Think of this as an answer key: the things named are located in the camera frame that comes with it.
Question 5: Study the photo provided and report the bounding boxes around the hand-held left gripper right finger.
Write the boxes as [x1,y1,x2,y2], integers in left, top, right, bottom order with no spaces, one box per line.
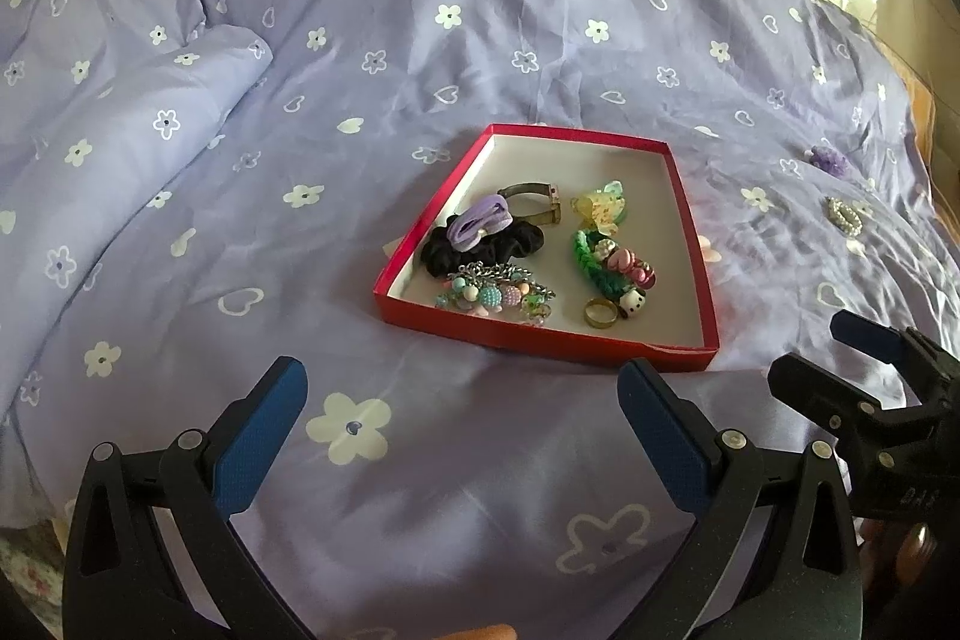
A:
[611,359,863,640]

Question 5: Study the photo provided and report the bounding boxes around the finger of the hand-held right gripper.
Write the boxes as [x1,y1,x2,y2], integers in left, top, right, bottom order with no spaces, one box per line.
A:
[830,310,912,375]
[769,351,886,438]

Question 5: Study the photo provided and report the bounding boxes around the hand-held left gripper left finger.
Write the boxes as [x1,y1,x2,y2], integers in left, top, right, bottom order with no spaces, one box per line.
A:
[61,355,316,640]

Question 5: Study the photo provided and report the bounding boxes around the red shallow box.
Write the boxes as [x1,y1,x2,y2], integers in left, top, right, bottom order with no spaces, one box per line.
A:
[373,122,721,375]

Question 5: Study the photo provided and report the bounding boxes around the green braided bracelet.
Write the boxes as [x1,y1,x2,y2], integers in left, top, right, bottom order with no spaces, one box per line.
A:
[571,229,638,300]

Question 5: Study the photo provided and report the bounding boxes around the silver beaded chain bracelet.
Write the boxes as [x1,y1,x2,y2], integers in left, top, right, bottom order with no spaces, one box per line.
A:
[435,261,560,326]

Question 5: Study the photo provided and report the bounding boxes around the yellow hair clip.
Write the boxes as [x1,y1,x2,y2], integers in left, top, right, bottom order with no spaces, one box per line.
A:
[571,190,623,234]

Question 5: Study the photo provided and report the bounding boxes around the black scrunchie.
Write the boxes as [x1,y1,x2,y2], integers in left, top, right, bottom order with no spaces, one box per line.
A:
[418,218,545,277]

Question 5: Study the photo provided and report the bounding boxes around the lilac hair tie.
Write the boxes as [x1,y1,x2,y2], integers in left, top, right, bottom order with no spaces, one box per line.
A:
[445,195,515,251]

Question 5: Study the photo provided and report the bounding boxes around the olive metal hair clip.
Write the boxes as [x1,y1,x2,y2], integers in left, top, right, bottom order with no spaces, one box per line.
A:
[496,181,562,226]

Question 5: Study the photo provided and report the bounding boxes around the person's right hand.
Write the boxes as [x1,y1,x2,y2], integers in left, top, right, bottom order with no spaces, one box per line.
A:
[859,520,947,582]

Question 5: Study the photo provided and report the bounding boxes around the pearl hair clip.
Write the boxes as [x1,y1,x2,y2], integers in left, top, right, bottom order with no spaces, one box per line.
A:
[825,197,875,234]

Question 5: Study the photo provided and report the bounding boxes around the purple fluffy scrunchie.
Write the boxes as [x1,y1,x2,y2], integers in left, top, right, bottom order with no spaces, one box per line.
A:
[808,141,852,178]

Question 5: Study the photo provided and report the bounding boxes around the purple flower print blanket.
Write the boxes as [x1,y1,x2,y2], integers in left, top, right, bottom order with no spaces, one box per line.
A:
[0,0,960,640]

